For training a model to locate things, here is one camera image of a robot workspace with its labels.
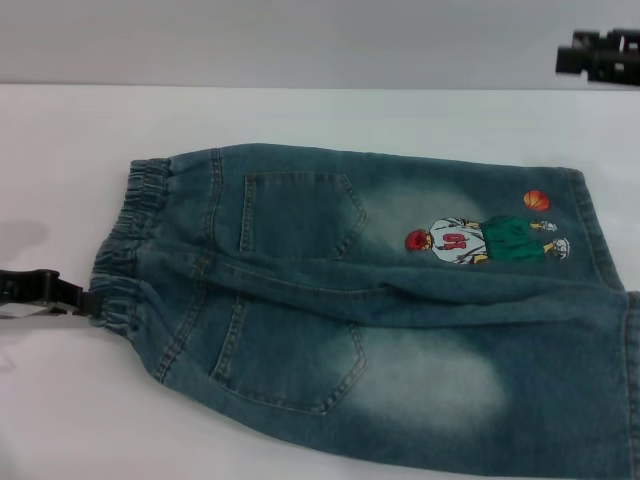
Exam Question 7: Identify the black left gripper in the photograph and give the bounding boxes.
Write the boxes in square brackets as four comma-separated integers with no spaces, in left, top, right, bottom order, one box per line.
[0,269,104,324]

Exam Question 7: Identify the blue denim shorts with print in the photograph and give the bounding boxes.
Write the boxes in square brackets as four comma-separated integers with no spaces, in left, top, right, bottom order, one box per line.
[89,142,640,480]

